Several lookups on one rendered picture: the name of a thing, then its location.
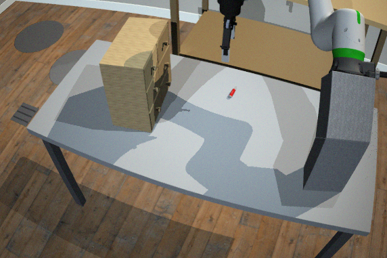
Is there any small wooden chest of drawers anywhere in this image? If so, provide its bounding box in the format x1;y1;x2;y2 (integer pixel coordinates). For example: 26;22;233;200
99;17;168;133

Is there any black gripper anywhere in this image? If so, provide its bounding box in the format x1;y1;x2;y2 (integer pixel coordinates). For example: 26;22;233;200
219;5;241;62

